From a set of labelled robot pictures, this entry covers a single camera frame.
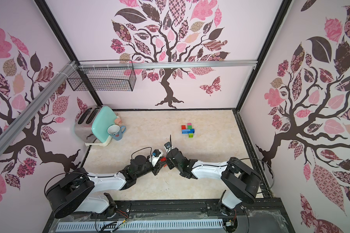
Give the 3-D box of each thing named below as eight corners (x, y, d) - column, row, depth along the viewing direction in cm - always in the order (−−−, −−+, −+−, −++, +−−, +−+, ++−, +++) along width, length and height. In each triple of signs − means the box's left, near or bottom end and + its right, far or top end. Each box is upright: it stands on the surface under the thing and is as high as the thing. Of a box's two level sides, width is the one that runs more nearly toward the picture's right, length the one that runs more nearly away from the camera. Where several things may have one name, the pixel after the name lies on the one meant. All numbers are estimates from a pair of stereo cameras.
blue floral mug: (110, 142, 103) (104, 134, 95) (114, 132, 109) (109, 123, 101) (124, 142, 103) (119, 134, 95) (127, 132, 109) (123, 123, 101)
